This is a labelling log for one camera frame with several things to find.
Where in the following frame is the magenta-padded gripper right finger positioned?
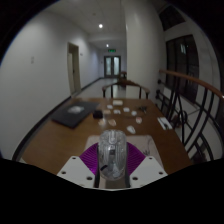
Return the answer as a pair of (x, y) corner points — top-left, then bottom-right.
(125, 141), (168, 189)

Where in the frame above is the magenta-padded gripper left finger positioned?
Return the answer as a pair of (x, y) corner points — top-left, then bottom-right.
(57, 142), (101, 189)

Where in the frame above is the translucent white computer mouse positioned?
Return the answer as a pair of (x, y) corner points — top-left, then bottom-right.
(97, 129), (129, 182)

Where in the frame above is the small black box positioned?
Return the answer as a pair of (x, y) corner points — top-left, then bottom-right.
(92, 110), (104, 120)

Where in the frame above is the white paper strip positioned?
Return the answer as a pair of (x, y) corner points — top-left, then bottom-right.
(157, 116), (173, 131)

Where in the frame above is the black flat board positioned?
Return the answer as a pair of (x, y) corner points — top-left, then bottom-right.
(50, 100), (101, 129)

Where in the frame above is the wooden armchair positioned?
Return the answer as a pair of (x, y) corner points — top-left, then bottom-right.
(101, 79), (151, 100)

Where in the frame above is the beige side door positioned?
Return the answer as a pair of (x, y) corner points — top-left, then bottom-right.
(67, 42), (82, 96)

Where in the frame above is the glass double door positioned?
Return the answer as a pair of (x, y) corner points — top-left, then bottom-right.
(103, 55), (122, 78)

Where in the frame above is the black railing with wooden handrail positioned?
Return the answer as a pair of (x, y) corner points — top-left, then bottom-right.
(155, 68), (224, 164)

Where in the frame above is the dark window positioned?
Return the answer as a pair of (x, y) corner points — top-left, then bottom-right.
(165, 34), (200, 104)

